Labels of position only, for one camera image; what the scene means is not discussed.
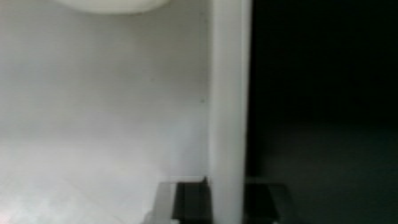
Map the white square table top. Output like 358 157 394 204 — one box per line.
0 0 252 224

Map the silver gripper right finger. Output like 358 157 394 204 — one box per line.
243 183 296 224

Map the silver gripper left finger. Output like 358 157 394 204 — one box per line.
148 177 209 224

